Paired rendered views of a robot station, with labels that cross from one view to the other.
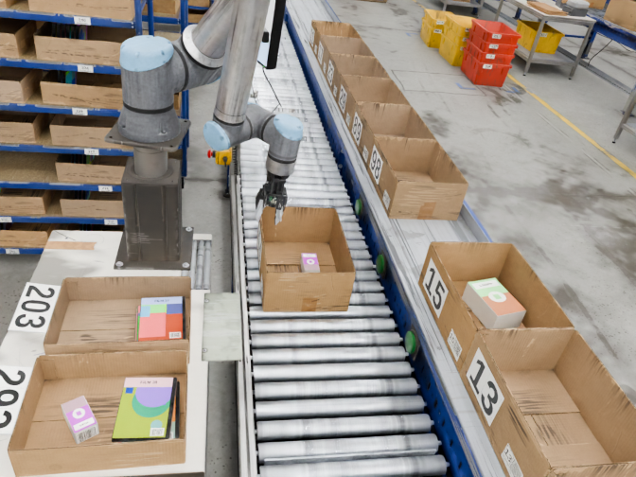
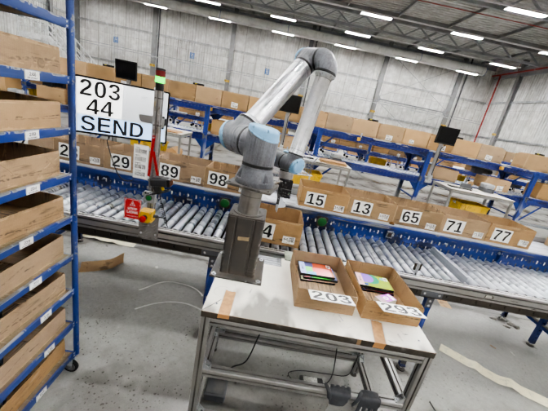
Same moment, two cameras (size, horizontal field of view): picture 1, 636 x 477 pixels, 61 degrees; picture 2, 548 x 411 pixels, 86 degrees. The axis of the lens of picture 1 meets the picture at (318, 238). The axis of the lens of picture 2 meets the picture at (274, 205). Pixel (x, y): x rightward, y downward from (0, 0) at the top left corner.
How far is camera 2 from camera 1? 2.29 m
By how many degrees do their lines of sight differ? 71
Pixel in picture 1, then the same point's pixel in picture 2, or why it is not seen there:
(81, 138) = (17, 276)
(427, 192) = not seen: hidden behind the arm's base
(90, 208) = (24, 355)
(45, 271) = (259, 315)
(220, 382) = (228, 343)
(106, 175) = (37, 303)
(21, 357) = (346, 326)
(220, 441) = (271, 351)
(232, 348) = not seen: hidden behind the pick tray
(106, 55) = (40, 169)
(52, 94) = not seen: outside the picture
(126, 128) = (268, 183)
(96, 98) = (32, 221)
